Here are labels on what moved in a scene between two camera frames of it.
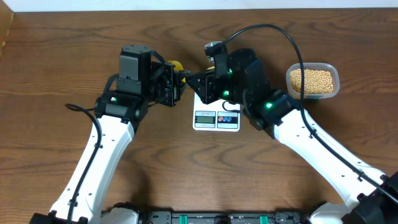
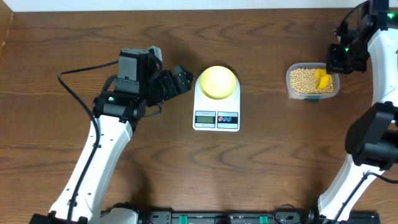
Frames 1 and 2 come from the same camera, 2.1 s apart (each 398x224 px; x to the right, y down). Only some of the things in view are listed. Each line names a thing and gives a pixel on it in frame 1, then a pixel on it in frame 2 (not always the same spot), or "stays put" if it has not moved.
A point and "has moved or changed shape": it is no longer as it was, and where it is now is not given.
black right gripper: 207,83 → 334,65
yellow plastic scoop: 178,66 has moved or changed shape
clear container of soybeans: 321,80 stays put
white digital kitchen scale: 217,116 stays put
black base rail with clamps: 287,216 stays put
